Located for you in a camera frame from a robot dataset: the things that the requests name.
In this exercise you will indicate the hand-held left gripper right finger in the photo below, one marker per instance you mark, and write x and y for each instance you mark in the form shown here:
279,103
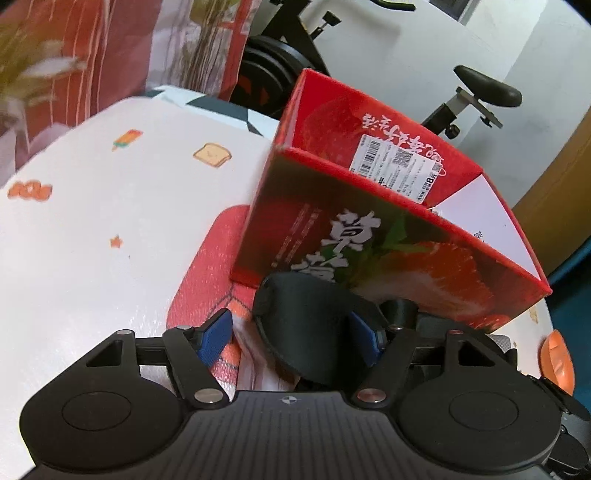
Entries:
365,337

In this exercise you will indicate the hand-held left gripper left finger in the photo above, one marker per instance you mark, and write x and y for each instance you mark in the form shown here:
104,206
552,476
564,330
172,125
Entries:
214,339

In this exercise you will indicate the white plastic packet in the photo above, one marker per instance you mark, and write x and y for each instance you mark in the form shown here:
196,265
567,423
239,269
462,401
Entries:
258,364

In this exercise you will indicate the black eye mask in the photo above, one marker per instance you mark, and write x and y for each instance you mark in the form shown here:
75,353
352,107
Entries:
304,318

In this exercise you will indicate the red strawberry print box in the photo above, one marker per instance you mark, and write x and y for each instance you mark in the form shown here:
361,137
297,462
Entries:
300,221

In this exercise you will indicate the white printed blanket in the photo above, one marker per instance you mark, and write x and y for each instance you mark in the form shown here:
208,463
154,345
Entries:
92,258

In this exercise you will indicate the geometric patterned bedsheet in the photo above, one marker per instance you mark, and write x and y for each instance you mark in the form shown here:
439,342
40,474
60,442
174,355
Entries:
217,105

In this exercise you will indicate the wooden door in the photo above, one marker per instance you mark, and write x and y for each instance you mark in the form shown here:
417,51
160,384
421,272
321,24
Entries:
558,184

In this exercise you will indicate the black exercise bike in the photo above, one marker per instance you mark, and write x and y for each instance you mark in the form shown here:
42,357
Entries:
489,87

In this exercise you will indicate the printed backdrop cloth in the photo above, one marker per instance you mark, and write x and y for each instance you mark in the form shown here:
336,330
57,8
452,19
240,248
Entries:
106,50

